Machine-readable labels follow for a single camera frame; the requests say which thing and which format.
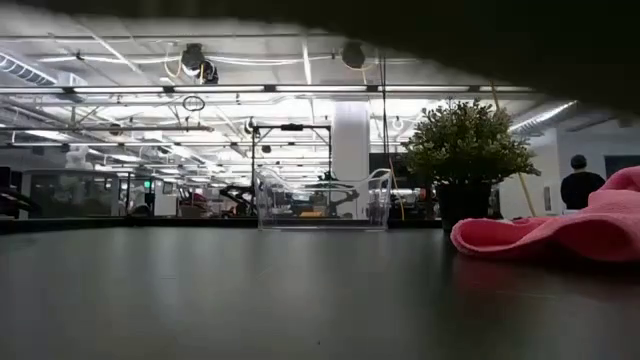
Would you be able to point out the pink waffle microfiber towel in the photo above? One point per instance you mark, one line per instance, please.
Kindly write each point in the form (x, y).
(575, 235)

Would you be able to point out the black background robot arm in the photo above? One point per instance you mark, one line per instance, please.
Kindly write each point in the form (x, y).
(240, 192)

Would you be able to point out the white round column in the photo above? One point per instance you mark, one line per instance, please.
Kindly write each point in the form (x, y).
(350, 145)

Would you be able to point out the black monitor screen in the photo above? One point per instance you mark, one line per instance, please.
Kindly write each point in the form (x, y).
(380, 167)

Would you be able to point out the clear plastic bin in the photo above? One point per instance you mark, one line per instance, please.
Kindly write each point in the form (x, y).
(380, 200)

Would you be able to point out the green potted plant black pot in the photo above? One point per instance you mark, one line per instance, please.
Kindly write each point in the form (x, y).
(465, 145)

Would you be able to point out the white figure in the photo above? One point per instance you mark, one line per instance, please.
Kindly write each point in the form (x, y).
(77, 157)

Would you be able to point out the person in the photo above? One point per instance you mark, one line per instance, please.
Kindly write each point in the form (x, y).
(580, 187)

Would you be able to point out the black metal frame rig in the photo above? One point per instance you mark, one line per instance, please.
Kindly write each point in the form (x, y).
(291, 127)

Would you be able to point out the silver air duct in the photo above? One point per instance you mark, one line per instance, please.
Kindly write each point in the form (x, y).
(25, 70)
(545, 117)

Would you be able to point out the glass-walled enclosure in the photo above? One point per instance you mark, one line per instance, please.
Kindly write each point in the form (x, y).
(70, 192)

